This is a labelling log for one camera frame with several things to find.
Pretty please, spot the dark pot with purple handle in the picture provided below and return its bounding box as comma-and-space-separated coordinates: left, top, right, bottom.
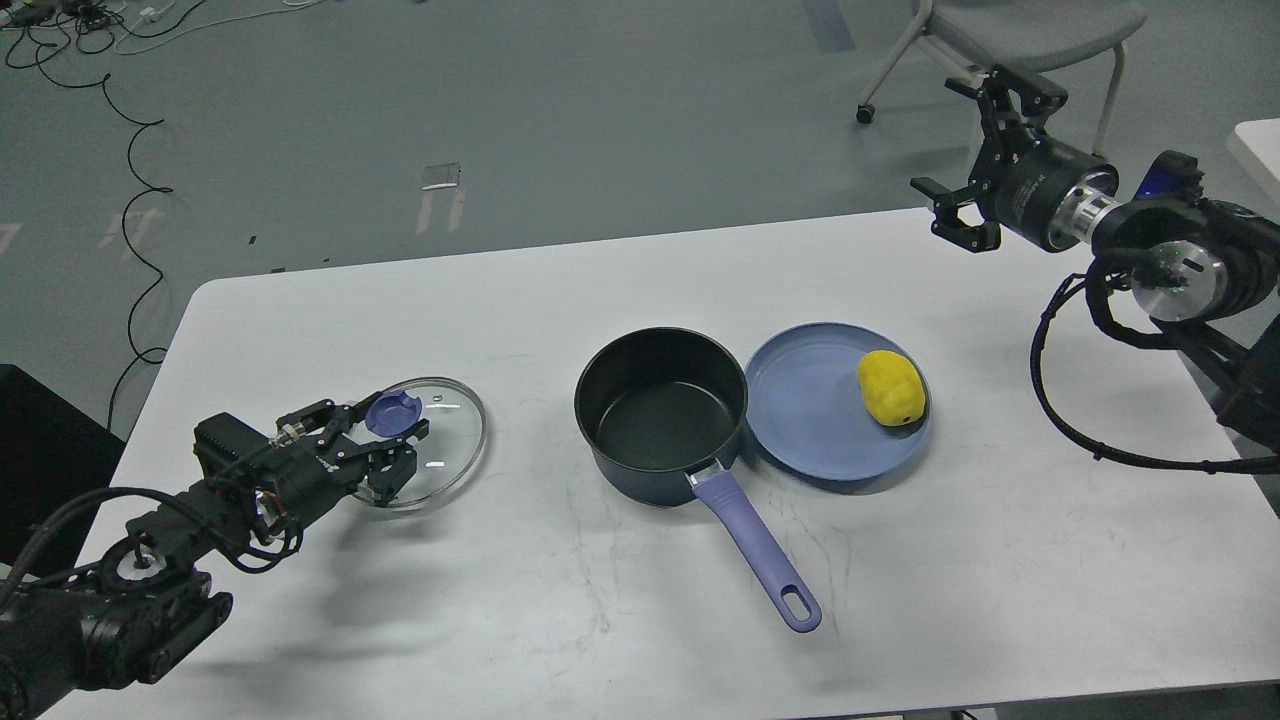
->
573, 327, 823, 633

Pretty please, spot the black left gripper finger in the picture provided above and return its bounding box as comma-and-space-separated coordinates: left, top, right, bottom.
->
346, 419, 430, 506
275, 398, 366, 451

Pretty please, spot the glass pot lid blue knob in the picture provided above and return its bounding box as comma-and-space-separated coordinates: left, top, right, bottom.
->
340, 375, 488, 512

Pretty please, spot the grey office chair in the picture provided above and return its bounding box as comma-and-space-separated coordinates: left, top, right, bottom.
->
855, 1, 1148, 156

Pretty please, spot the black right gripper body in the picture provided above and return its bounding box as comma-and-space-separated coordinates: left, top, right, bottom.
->
989, 140, 1119, 252

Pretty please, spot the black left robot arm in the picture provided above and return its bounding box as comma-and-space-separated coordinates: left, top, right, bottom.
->
3, 396, 431, 719

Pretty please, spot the white floor cable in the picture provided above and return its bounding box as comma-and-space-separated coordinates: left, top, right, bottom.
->
111, 0, 321, 53

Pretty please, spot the white side table corner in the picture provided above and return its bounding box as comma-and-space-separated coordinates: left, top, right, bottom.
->
1225, 118, 1280, 205

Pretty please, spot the black box at left edge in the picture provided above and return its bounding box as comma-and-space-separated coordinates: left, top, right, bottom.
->
1, 364, 125, 568

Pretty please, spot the yellow potato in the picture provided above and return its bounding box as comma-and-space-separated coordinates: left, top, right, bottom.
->
856, 350, 927, 427

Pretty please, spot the black floor cable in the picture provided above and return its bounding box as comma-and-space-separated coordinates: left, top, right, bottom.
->
0, 0, 211, 430

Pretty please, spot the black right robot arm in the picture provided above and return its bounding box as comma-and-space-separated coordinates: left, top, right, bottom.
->
911, 65, 1279, 475

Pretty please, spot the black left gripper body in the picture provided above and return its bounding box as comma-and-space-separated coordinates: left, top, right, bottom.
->
250, 443, 365, 527

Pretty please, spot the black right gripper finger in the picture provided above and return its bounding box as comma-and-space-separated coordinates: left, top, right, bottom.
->
910, 176, 1002, 254
945, 65, 1069, 161

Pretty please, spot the blue round plate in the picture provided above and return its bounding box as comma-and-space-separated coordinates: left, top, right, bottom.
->
745, 322, 932, 495

